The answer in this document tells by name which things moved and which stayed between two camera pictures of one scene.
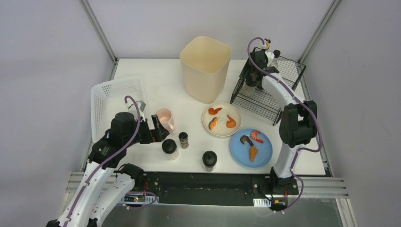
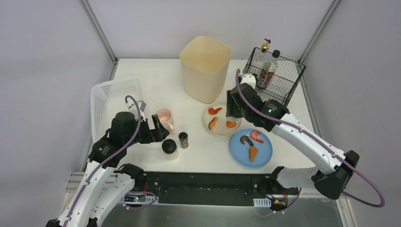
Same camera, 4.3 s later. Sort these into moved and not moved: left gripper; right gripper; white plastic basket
Moved: right gripper
Not moved: left gripper; white plastic basket
